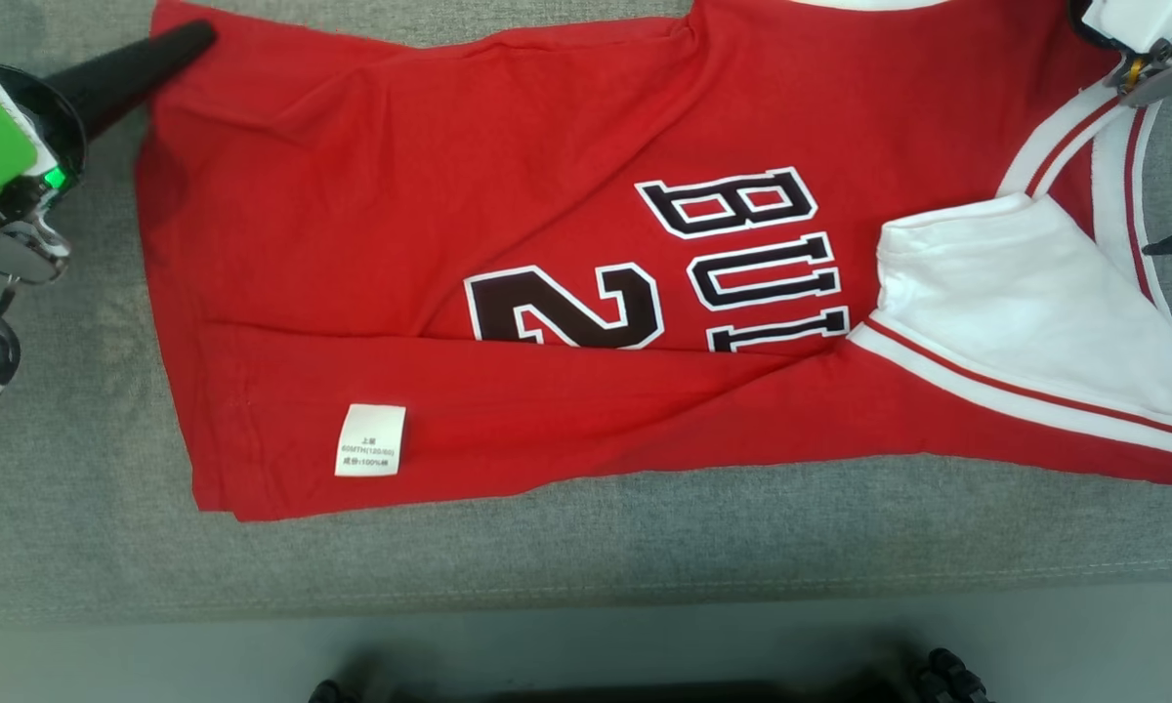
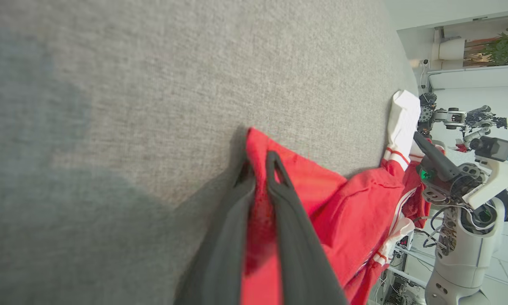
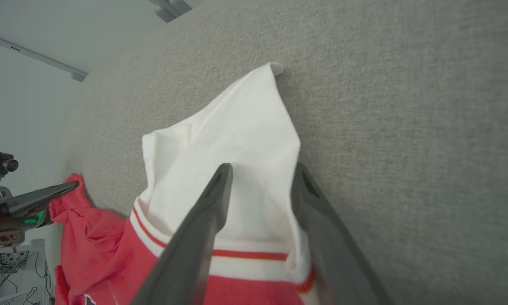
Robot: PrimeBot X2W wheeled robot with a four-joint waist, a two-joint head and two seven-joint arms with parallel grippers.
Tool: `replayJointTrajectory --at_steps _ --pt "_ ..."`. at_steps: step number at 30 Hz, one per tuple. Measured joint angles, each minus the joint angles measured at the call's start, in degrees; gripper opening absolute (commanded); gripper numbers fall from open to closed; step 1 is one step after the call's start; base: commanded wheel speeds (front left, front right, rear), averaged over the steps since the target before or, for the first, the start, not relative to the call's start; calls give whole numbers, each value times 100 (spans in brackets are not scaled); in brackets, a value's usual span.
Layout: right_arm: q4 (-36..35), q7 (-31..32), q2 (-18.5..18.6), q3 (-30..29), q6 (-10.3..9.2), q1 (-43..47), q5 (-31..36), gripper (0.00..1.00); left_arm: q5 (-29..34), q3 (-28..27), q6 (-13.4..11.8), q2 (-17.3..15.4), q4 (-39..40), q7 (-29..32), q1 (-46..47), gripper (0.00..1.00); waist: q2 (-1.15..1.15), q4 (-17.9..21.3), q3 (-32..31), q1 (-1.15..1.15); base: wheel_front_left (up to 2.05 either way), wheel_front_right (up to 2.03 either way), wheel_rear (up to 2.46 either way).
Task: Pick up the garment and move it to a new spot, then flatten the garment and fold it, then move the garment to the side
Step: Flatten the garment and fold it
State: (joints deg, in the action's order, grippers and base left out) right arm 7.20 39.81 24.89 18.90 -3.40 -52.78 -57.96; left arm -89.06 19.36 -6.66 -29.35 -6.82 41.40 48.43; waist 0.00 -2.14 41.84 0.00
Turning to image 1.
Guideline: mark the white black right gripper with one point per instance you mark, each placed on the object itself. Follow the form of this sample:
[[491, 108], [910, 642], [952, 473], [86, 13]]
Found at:
[[1138, 20]]

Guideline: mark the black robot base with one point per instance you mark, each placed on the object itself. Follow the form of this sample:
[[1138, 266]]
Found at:
[[949, 679]]

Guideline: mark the red white basketball jersey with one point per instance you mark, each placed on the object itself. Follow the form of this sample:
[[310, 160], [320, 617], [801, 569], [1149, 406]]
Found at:
[[352, 195]]

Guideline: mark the grey fabric sofa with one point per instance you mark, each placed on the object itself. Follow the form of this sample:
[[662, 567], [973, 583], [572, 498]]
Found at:
[[645, 547]]

